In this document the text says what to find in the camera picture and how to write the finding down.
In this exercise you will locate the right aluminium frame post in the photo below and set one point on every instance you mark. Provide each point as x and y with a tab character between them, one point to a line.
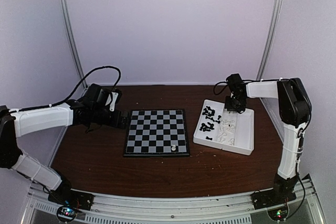
276	10

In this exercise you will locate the black chess pieces lower cluster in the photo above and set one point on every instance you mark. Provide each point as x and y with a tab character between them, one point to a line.
206	127

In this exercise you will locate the right controller board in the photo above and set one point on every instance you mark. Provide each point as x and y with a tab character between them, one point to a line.
278	214

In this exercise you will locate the white plastic tray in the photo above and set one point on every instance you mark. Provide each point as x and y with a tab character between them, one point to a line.
244	134

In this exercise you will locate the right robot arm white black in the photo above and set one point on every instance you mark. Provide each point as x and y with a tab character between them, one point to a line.
295	111

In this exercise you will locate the aluminium front rail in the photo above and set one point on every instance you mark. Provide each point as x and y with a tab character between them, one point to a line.
236	208

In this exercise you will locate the aluminium frame post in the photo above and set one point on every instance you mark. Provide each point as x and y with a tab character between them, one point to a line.
71	38
276	10

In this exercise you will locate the black chess pieces cluster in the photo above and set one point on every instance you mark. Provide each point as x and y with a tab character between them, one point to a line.
210	113
206	127

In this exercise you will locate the left aluminium frame post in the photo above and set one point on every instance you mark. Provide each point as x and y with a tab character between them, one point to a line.
71	38

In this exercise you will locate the black chess pieces upper cluster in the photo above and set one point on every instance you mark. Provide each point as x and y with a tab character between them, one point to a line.
210	113

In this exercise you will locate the black white chessboard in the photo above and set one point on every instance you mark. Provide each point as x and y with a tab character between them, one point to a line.
151	133

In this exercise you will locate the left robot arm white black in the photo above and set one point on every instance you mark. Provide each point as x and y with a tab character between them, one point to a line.
16	123

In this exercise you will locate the left controller board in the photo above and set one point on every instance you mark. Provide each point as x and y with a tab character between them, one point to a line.
66	214

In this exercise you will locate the controller board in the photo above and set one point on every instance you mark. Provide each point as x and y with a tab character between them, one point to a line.
66	214
278	214

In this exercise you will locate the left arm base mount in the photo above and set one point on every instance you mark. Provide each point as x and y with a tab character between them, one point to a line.
65	195

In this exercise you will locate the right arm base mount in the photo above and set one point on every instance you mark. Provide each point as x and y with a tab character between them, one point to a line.
282	191

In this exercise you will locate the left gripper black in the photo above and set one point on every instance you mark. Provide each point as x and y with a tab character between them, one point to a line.
115	121

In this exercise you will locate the white chess pieces pile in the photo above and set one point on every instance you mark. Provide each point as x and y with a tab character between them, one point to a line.
226	133

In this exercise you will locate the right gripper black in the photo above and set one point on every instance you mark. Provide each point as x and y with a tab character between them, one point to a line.
230	108

